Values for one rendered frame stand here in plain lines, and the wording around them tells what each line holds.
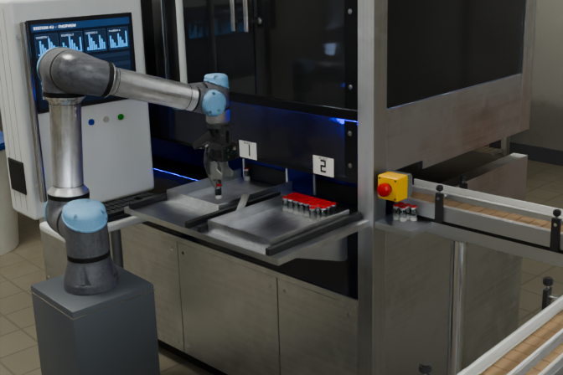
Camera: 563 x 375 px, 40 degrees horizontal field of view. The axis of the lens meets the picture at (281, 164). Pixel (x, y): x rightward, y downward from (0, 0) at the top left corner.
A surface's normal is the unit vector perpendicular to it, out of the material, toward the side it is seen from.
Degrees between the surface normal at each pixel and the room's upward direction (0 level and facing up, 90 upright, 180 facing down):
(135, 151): 90
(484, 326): 90
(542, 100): 90
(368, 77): 90
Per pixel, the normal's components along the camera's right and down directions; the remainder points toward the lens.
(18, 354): -0.03, -0.96
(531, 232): -0.69, 0.21
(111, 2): 0.68, 0.18
